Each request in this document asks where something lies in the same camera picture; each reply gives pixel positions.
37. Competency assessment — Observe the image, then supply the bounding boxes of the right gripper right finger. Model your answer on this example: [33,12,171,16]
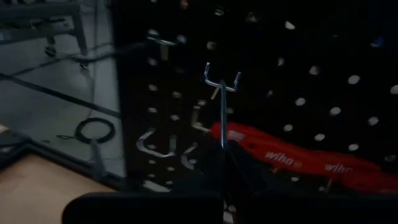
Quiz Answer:
[228,141,398,224]

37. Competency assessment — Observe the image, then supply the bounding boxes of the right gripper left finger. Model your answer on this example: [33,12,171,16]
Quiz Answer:
[61,143,224,224]

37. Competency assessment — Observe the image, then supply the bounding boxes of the thin metal rod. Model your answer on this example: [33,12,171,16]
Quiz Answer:
[203,62,242,149]

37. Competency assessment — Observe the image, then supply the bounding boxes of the long metal peg hook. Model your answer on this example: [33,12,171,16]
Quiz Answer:
[190,105,214,134]

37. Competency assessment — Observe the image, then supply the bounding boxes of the short metal peg hook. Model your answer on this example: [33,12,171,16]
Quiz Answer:
[146,29,187,62]

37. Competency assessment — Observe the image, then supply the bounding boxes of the black pegboard tool cart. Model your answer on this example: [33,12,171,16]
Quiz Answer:
[111,0,398,195]

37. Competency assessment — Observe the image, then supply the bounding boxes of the black chair base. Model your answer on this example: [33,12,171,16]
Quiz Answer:
[0,1,91,70]

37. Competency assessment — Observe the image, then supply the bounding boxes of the black aluminium table frame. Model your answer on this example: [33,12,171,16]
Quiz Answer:
[0,132,131,191]

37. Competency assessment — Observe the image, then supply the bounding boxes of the black coiled floor cable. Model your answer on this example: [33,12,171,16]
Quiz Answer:
[57,117,116,145]

